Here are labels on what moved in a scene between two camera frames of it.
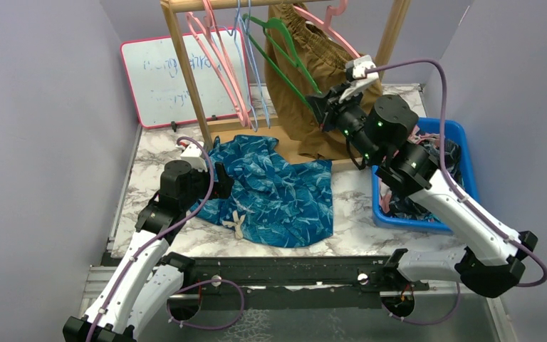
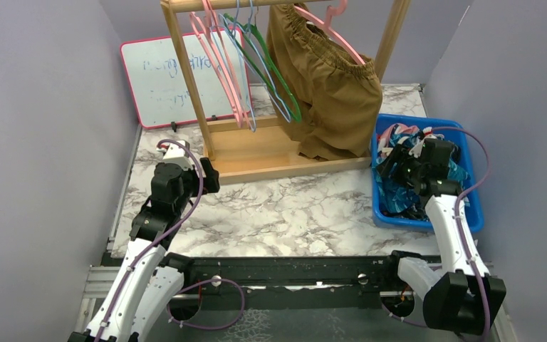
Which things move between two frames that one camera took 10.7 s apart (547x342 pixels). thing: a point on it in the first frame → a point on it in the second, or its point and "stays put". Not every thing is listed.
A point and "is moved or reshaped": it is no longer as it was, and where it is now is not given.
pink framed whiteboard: [156, 86] stays put
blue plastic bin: [391, 209] stays put
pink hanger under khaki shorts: [325, 26] stays put
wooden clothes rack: [285, 127] stays put
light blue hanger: [248, 28] is moved or reshaped
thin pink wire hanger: [230, 60] stays put
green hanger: [296, 63] → [259, 70]
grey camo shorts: [449, 156] stays put
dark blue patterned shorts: [285, 203] → [399, 199]
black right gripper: [327, 106] → [400, 155]
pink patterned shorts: [416, 137] is moved or reshaped
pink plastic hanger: [216, 67] is moved or reshaped
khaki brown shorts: [300, 60] stays put
